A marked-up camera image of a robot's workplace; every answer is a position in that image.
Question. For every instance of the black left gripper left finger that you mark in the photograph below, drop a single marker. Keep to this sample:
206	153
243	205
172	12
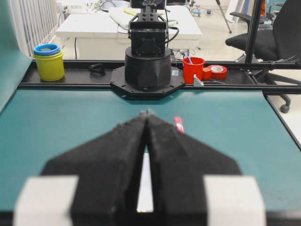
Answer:
94	184

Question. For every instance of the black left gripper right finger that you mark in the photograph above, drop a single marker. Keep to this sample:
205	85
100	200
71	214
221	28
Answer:
196	185

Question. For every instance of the red spoon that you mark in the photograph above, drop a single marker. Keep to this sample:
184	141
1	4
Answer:
179	124

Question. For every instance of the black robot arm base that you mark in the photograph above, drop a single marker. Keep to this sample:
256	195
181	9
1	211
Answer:
147	58

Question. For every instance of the red plastic cup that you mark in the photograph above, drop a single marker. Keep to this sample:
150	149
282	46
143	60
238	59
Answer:
195	69

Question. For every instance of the red tape roll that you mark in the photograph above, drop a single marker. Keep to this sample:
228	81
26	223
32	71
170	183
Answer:
216	72

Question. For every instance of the blue toothbrush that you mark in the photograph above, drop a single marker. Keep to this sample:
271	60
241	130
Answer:
185	55

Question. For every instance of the stacked yellow green blue cups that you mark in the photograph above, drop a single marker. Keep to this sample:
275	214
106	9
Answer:
49	60

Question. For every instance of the white table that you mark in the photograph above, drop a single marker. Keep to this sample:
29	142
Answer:
98	37

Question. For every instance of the black office chair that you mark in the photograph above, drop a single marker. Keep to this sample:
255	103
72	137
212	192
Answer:
283	42

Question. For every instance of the black cable clip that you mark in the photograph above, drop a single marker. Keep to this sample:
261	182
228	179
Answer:
97	69

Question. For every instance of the black vertical frame post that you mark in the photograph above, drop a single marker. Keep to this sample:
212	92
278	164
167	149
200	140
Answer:
252	32

